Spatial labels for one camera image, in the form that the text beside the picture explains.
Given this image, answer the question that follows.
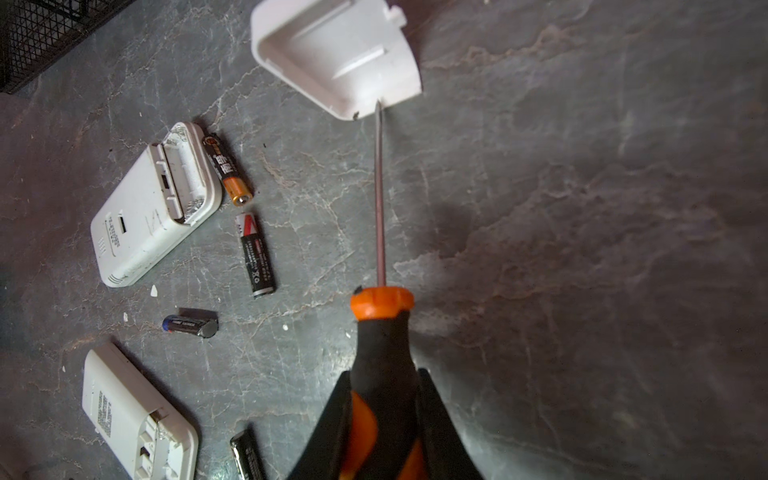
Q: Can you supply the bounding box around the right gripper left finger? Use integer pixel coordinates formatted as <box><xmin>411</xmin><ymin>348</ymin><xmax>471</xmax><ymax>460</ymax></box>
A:
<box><xmin>288</xmin><ymin>371</ymin><xmax>352</xmax><ymax>480</ymax></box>

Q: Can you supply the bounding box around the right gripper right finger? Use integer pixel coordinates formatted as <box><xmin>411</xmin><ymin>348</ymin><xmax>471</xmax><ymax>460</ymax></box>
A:
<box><xmin>416</xmin><ymin>368</ymin><xmax>483</xmax><ymax>480</ymax></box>

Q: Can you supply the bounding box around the orange black screwdriver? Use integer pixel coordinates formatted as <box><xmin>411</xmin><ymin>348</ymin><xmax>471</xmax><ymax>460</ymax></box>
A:
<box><xmin>339</xmin><ymin>102</ymin><xmax>425</xmax><ymax>479</ymax></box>

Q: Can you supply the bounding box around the black yellow AA battery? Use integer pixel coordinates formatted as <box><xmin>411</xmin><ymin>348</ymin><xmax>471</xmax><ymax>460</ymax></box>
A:
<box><xmin>229</xmin><ymin>428</ymin><xmax>266</xmax><ymax>480</ymax></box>

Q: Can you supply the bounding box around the white air conditioner remote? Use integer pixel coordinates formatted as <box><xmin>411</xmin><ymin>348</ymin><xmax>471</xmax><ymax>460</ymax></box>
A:
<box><xmin>82</xmin><ymin>342</ymin><xmax>199</xmax><ymax>480</ymax></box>

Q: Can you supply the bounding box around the black blue AA battery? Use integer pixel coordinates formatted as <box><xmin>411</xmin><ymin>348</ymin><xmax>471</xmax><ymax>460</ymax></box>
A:
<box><xmin>162</xmin><ymin>315</ymin><xmax>219</xmax><ymax>339</ymax></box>

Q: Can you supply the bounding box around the black red AA battery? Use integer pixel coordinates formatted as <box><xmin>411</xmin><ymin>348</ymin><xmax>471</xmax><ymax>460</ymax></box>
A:
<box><xmin>236</xmin><ymin>212</ymin><xmax>276</xmax><ymax>297</ymax></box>

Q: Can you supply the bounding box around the black gold AA battery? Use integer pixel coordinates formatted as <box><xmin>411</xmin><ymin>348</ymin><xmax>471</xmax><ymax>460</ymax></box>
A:
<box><xmin>202</xmin><ymin>134</ymin><xmax>253</xmax><ymax>206</ymax></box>

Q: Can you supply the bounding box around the grey white remote control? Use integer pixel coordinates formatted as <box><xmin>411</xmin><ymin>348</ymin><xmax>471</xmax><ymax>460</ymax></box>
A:
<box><xmin>90</xmin><ymin>122</ymin><xmax>223</xmax><ymax>288</ymax></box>

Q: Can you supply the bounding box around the black wire basket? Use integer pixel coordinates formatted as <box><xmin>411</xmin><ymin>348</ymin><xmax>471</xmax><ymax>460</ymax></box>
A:
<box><xmin>1</xmin><ymin>0</ymin><xmax>132</xmax><ymax>94</ymax></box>

